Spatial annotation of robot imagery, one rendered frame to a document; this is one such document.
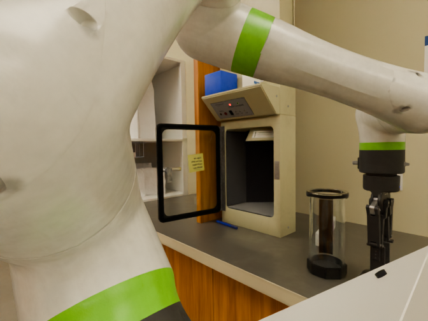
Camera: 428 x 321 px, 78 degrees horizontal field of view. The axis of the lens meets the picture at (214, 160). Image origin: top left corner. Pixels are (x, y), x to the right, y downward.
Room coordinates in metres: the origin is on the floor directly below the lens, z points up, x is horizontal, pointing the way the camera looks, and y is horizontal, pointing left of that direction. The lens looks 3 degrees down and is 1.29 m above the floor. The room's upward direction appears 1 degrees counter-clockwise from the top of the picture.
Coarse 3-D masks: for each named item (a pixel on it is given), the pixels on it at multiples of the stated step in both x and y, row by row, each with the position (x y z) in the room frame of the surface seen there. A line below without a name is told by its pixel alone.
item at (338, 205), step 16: (320, 192) 0.76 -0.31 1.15; (336, 192) 0.74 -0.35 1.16; (320, 208) 0.68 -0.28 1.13; (336, 208) 0.67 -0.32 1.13; (320, 224) 0.68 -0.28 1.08; (336, 224) 0.67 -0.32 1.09; (320, 240) 0.68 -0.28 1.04; (336, 240) 0.67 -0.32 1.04; (320, 256) 0.68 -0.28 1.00; (336, 256) 0.67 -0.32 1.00
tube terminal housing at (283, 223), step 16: (240, 80) 1.13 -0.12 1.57; (288, 96) 1.03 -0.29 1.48; (288, 112) 1.02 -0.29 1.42; (240, 128) 1.13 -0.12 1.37; (288, 128) 1.02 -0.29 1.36; (288, 144) 1.02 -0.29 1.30; (288, 160) 1.02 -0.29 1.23; (288, 176) 1.02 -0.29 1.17; (288, 192) 1.02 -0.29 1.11; (288, 208) 1.02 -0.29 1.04; (240, 224) 1.14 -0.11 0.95; (256, 224) 1.07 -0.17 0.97; (272, 224) 1.01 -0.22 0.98; (288, 224) 1.02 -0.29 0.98
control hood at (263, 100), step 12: (264, 84) 0.92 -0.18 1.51; (204, 96) 1.13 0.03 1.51; (216, 96) 1.08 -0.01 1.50; (228, 96) 1.04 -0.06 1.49; (240, 96) 1.00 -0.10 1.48; (252, 96) 0.97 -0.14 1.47; (264, 96) 0.94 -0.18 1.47; (276, 96) 0.97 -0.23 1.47; (252, 108) 1.02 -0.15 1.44; (264, 108) 0.98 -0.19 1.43; (276, 108) 0.97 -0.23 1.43
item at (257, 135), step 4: (252, 128) 1.13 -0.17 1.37; (256, 128) 1.11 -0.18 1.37; (260, 128) 1.10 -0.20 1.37; (264, 128) 1.09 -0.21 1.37; (268, 128) 1.09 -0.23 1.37; (272, 128) 1.09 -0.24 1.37; (252, 132) 1.12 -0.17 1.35; (256, 132) 1.10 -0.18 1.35; (260, 132) 1.09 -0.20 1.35; (264, 132) 1.08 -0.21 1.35; (268, 132) 1.08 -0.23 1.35; (272, 132) 1.08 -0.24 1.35; (248, 136) 1.14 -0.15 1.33; (252, 136) 1.11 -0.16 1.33; (256, 136) 1.09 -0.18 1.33; (260, 136) 1.08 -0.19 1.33; (264, 136) 1.08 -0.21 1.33; (268, 136) 1.08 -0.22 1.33; (272, 136) 1.08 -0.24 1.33; (248, 140) 1.12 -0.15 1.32; (252, 140) 1.10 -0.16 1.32; (256, 140) 1.09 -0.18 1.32; (260, 140) 1.08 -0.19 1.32; (264, 140) 1.24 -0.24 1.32; (268, 140) 1.24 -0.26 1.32; (272, 140) 1.23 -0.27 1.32
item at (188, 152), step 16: (176, 144) 1.08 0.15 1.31; (192, 144) 1.12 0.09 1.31; (208, 144) 1.17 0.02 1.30; (176, 160) 1.08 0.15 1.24; (192, 160) 1.12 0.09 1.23; (208, 160) 1.17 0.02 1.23; (176, 176) 1.08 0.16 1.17; (192, 176) 1.12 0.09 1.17; (208, 176) 1.17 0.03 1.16; (176, 192) 1.08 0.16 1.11; (192, 192) 1.12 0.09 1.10; (208, 192) 1.17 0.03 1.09; (176, 208) 1.08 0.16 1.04; (192, 208) 1.12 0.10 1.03; (208, 208) 1.16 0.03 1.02
